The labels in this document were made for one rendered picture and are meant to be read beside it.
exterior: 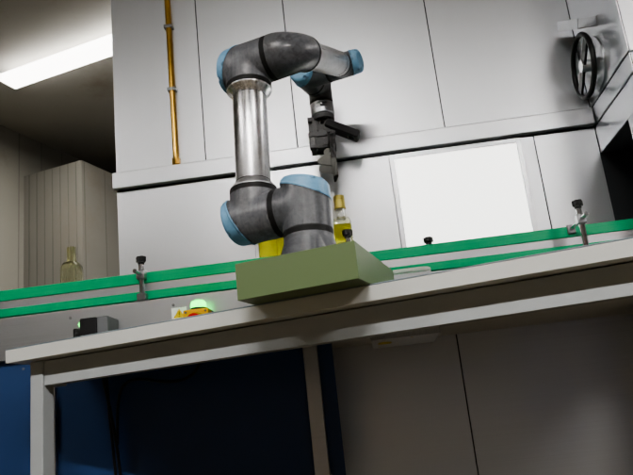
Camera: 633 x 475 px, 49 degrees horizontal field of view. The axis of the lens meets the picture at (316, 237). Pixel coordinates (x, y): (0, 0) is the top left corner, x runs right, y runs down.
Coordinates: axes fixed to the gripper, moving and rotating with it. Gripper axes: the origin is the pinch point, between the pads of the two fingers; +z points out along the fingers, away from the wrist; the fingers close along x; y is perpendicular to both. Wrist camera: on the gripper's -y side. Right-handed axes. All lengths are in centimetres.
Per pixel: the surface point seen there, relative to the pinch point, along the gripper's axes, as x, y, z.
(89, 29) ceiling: -136, 128, -154
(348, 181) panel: -11.6, -3.7, -1.4
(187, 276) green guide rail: 12, 46, 30
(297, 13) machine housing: -15, 7, -68
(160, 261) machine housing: -17, 62, 17
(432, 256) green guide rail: 4.9, -25.0, 30.8
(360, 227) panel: -11.6, -5.5, 14.7
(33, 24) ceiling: -123, 155, -154
